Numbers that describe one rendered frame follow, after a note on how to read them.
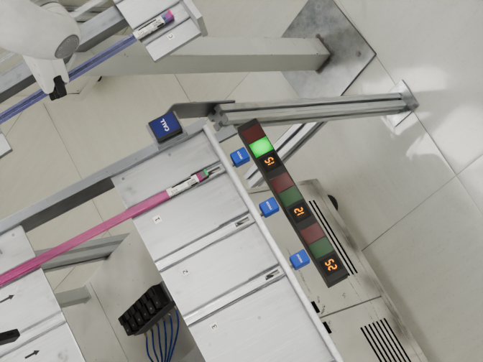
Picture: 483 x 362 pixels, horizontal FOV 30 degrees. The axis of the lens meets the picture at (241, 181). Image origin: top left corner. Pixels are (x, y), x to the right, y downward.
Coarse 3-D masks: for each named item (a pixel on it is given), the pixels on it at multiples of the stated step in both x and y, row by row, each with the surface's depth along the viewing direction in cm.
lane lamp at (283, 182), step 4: (280, 176) 164; (284, 176) 164; (288, 176) 164; (272, 180) 163; (276, 180) 163; (280, 180) 163; (284, 180) 163; (288, 180) 163; (292, 180) 163; (272, 184) 163; (276, 184) 163; (280, 184) 163; (284, 184) 163; (288, 184) 163; (292, 184) 163; (276, 188) 163; (280, 188) 163; (284, 188) 163
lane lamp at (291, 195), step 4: (292, 188) 163; (296, 188) 163; (280, 192) 163; (284, 192) 163; (288, 192) 162; (292, 192) 162; (296, 192) 162; (280, 196) 162; (284, 196) 162; (288, 196) 162; (292, 196) 162; (296, 196) 162; (300, 196) 162; (284, 200) 162; (288, 200) 162; (292, 200) 162; (296, 200) 162; (284, 204) 162; (288, 204) 162
